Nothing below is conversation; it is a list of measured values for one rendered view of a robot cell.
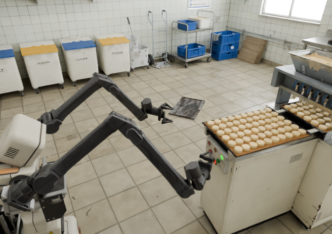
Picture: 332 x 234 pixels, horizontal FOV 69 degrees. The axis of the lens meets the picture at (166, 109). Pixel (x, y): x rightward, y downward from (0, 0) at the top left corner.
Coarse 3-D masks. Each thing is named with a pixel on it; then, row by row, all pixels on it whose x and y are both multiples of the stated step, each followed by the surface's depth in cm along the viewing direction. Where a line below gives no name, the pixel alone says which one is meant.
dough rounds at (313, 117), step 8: (296, 104) 193; (304, 104) 193; (296, 112) 183; (304, 112) 181; (312, 112) 181; (320, 112) 184; (312, 120) 171; (320, 120) 171; (328, 120) 171; (320, 128) 164; (328, 128) 165
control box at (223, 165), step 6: (210, 138) 165; (210, 144) 164; (216, 144) 159; (216, 150) 157; (222, 150) 154; (216, 156) 159; (216, 162) 160; (222, 162) 153; (228, 162) 150; (222, 168) 154
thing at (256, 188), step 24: (312, 144) 167; (216, 168) 168; (240, 168) 149; (264, 168) 159; (288, 168) 170; (216, 192) 174; (240, 192) 162; (264, 192) 174; (288, 192) 187; (216, 216) 181; (240, 216) 177; (264, 216) 191
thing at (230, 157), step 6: (312, 132) 162; (318, 132) 165; (306, 138) 163; (312, 138) 166; (282, 144) 156; (288, 144) 159; (228, 150) 143; (264, 150) 152; (228, 156) 145; (234, 156) 144; (240, 156) 146; (246, 156) 148
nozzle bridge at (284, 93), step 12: (276, 72) 192; (288, 72) 182; (276, 84) 196; (288, 84) 193; (300, 84) 183; (312, 84) 164; (324, 84) 162; (288, 96) 210; (300, 96) 179; (312, 96) 175; (324, 108) 163
